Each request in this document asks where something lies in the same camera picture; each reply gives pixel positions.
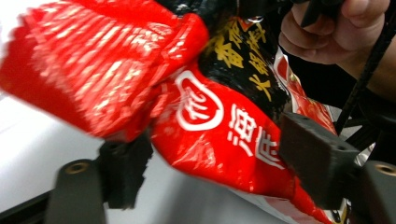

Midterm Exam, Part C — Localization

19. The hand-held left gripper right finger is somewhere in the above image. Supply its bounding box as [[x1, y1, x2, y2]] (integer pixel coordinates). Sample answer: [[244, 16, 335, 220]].
[[277, 111, 361, 211]]

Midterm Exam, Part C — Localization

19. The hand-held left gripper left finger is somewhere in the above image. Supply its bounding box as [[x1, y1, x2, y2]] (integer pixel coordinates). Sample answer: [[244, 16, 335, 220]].
[[98, 130, 154, 210]]

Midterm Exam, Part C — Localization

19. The red and black soup packet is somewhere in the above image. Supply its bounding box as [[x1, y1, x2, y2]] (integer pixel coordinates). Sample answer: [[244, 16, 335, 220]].
[[0, 0, 354, 224]]

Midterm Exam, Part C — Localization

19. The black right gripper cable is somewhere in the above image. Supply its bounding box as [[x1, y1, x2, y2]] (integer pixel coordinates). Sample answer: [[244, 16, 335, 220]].
[[334, 17, 396, 134]]

